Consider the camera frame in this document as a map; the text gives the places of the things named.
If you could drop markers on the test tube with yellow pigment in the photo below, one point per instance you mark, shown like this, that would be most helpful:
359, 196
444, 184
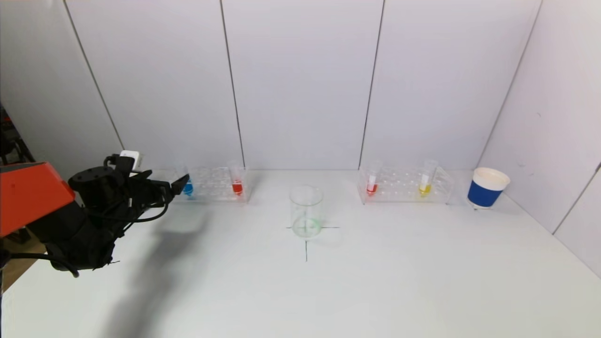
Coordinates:
425, 188

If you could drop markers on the clear glass beaker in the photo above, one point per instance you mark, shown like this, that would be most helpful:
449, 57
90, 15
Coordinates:
306, 220

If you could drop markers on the blue white paper cup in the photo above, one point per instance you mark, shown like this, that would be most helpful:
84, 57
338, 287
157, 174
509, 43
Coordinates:
484, 192

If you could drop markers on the clear acrylic test tube rack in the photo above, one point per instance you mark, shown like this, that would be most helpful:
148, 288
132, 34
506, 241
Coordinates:
211, 185
404, 185

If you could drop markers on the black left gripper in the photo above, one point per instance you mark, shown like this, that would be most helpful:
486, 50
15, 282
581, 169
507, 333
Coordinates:
165, 192

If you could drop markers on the test tube with blue pigment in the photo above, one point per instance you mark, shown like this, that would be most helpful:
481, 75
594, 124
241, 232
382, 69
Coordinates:
188, 189

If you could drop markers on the black office chair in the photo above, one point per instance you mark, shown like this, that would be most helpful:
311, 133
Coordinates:
9, 141

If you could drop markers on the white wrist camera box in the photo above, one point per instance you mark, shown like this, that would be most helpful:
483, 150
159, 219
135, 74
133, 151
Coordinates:
131, 157

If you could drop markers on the orange and black left arm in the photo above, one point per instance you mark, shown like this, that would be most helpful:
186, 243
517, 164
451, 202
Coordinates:
33, 197

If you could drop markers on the test tube with red pigment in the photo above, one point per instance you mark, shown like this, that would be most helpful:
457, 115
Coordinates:
237, 187
372, 188

